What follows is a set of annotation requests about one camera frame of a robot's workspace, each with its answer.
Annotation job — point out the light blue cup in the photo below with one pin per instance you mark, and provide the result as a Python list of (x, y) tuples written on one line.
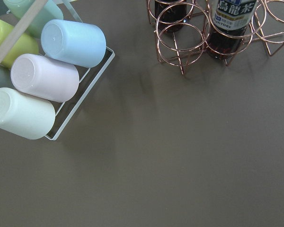
[(73, 42)]

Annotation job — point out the lilac pink cup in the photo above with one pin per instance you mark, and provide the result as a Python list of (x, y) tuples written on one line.
[(45, 77)]

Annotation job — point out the racked tea bottle lower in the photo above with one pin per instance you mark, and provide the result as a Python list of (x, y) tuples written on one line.
[(171, 15)]

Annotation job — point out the racked tea bottle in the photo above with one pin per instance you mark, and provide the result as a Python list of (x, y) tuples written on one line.
[(171, 15), (231, 18)]

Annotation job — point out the white cup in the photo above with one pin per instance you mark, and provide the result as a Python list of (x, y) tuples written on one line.
[(25, 115)]

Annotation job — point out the racked tea bottle upper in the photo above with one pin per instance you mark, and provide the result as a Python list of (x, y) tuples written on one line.
[(231, 18)]

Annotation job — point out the white cup rack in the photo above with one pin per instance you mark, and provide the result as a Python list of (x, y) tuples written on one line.
[(88, 77)]

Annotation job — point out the copper wire bottle rack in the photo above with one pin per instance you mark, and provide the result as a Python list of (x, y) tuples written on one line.
[(186, 30)]

